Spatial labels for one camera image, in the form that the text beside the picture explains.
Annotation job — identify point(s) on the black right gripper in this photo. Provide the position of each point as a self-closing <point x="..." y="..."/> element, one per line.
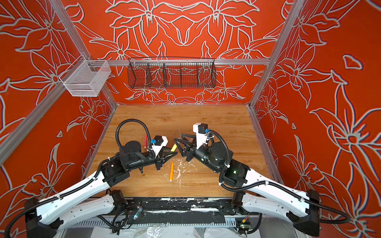
<point x="189" y="151"/>

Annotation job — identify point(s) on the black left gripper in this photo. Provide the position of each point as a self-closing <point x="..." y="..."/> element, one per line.
<point x="162" y="158"/>

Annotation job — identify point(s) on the yellow marker pen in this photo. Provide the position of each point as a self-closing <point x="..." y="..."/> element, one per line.
<point x="173" y="149"/>

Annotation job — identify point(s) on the orange marker pen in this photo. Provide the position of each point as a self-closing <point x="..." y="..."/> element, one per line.
<point x="172" y="171"/>

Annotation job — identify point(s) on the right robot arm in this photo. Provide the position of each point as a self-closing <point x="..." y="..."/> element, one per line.
<point x="255" y="192"/>

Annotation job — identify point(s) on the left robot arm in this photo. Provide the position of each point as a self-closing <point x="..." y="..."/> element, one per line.
<point x="46" y="217"/>

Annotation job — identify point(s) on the white mesh basket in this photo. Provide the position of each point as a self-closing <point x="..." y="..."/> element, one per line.
<point x="83" y="80"/>

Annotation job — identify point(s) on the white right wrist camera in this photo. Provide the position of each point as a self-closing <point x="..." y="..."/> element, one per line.
<point x="201" y="135"/>

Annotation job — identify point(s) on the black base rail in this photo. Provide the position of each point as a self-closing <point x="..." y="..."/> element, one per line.
<point x="144" y="212"/>

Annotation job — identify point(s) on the black wire basket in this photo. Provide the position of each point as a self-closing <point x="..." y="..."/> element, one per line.
<point x="172" y="76"/>

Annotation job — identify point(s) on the aluminium frame rail back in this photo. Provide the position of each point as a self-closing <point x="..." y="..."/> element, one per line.
<point x="217" y="62"/>

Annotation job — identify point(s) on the aluminium frame rail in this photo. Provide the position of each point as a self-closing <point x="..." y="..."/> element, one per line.
<point x="217" y="62"/>
<point x="285" y="32"/>
<point x="39" y="48"/>

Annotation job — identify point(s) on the aluminium frame rail left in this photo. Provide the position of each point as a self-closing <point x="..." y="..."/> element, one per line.
<point x="39" y="48"/>

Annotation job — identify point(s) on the aluminium frame rail right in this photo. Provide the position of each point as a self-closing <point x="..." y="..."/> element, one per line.
<point x="285" y="32"/>

